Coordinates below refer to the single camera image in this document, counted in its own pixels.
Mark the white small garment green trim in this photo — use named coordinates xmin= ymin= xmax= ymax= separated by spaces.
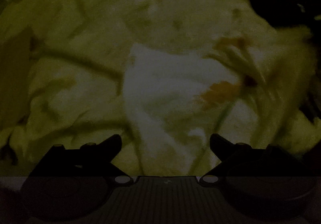
xmin=23 ymin=0 xmax=312 ymax=176

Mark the floral bed sheet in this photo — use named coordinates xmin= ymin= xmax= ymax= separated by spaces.
xmin=1 ymin=0 xmax=320 ymax=176

